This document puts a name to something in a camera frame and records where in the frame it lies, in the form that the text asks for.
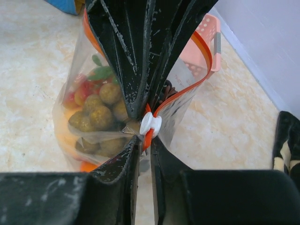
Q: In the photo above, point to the pink plastic basket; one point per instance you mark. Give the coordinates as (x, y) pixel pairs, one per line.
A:
(209, 31)

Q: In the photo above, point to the black floral pillow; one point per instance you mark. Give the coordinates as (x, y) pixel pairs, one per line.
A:
(286, 149)

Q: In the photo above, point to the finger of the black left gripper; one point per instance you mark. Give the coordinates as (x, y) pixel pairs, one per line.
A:
(176, 24)
(119, 29)

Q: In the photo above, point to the clear zip top bag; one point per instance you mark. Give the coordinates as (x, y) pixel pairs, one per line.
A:
(173, 101)

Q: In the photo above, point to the red cherry tomato sprig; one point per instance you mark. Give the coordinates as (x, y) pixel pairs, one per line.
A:
(85, 85)

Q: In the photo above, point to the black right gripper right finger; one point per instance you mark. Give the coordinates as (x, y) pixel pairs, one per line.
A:
(184, 196)

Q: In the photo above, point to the red orange tangerine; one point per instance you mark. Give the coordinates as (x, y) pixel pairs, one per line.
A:
(87, 166)

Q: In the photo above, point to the brown longan bunch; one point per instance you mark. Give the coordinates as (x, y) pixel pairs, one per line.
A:
(101, 123)

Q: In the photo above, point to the blue cloth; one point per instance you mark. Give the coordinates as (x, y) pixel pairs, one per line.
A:
(72, 7)

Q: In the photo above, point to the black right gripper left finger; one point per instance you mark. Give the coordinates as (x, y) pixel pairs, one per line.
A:
(104, 196)

